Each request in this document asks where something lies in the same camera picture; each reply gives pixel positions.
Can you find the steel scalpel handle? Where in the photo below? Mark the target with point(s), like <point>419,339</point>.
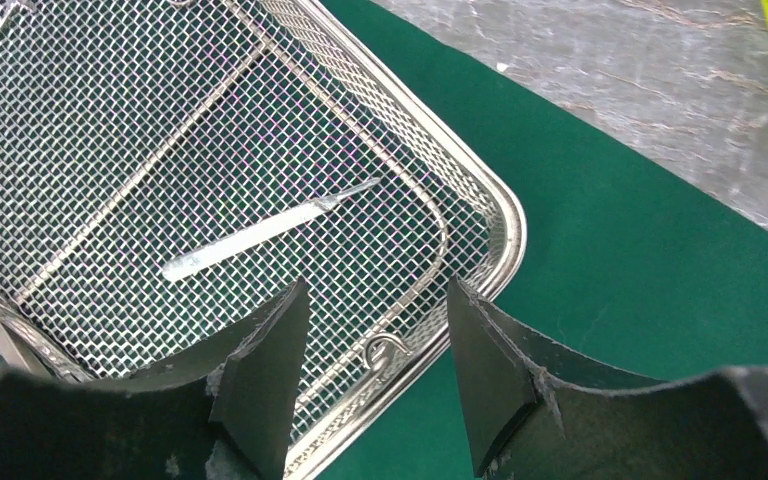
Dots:
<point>206,256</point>

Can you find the green surgical cloth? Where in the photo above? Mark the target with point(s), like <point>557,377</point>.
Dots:
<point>624,261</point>

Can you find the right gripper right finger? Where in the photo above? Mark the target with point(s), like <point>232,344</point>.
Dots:
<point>534,408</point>

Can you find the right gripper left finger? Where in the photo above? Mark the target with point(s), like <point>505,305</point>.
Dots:
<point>222,408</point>

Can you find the metal mesh instrument tray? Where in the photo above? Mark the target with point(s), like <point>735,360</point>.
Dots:
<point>132,132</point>

